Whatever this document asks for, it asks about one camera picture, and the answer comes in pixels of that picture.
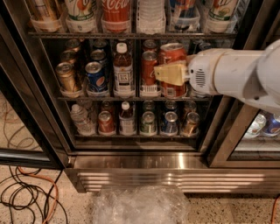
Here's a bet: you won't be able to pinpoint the blue pepsi can back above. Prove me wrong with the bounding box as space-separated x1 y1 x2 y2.
93 39 108 51

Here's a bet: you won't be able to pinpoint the red coke can back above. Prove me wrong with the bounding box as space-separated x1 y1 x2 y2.
142 39 158 52

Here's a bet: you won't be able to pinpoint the red coke can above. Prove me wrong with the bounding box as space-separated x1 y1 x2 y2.
142 39 158 52
142 51 158 86
158 42 186 98

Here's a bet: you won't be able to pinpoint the green white bottle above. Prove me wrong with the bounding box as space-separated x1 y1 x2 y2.
65 0 95 30
208 0 239 29

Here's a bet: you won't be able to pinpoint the gold can bottom shelf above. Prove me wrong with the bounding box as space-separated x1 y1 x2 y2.
182 112 200 136

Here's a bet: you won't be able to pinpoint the tan bottle top left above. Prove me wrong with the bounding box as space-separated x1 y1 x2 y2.
26 0 63 32

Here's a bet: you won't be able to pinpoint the gold can back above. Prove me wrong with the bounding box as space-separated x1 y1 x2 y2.
66 38 81 52

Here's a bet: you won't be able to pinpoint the blue pepsi can front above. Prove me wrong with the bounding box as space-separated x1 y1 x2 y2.
85 61 108 93

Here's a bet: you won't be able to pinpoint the red can bottom shelf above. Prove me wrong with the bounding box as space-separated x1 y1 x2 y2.
98 110 115 133

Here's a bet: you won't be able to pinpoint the green white bottle top left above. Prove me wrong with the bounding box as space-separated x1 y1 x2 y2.
65 0 95 30

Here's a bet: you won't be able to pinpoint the clear water bottle top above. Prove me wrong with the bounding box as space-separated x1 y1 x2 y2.
136 0 166 35

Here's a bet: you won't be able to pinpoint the clear water bottle bottom shelf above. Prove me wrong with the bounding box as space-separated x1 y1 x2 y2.
70 104 95 136

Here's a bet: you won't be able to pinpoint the steel fridge base grille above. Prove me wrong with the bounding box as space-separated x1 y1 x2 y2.
65 152 280 194

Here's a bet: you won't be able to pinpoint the right fridge glass door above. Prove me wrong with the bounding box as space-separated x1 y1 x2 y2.
207 0 280 169

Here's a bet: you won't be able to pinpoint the left fridge glass door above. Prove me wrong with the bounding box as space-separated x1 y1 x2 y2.
0 0 68 170

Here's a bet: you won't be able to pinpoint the orange cable on floor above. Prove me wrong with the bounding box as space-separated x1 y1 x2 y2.
16 165 60 224

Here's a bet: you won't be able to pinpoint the blue can behind right door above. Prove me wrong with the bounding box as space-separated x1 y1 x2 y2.
262 113 280 137

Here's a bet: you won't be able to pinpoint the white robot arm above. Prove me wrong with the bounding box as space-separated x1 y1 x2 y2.
154 40 280 114

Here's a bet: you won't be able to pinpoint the blue pepsi can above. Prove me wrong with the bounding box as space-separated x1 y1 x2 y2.
85 61 108 93
90 49 107 64
93 39 108 51

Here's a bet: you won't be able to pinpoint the tea bottle bottom shelf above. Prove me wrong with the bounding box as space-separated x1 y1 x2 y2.
119 101 136 136

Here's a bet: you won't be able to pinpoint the blue can bottom shelf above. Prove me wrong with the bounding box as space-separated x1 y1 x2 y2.
161 111 178 135

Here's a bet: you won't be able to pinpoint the blue bottle top shelf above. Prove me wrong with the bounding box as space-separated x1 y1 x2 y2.
172 0 196 30

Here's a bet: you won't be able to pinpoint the gold can front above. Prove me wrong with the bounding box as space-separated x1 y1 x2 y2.
55 62 81 93

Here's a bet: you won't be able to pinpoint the black cables on floor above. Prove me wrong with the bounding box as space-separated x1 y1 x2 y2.
0 165 68 224

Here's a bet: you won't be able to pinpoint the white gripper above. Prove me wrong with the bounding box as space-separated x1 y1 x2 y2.
154 48 232 96

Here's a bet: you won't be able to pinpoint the clear plastic bubble wrap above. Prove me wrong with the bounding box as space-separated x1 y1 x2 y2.
93 185 190 224

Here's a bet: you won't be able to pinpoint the brown tea bottle middle shelf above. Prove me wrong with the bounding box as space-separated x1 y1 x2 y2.
113 42 134 92

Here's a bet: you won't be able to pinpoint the green can bottom shelf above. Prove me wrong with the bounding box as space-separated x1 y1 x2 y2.
141 111 156 134

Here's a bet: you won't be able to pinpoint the red coca-cola bottle top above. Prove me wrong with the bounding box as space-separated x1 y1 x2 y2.
101 0 130 33

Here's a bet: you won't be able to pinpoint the red coke can front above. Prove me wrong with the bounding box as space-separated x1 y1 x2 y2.
158 42 186 98

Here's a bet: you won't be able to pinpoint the fridge glass door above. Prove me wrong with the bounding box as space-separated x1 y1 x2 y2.
0 0 68 170
207 0 280 169

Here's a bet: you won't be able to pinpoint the green white bottle top right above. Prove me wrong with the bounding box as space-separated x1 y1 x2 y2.
208 0 239 29

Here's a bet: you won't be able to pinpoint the blue redbull can back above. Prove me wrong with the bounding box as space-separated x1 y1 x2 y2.
199 42 212 51

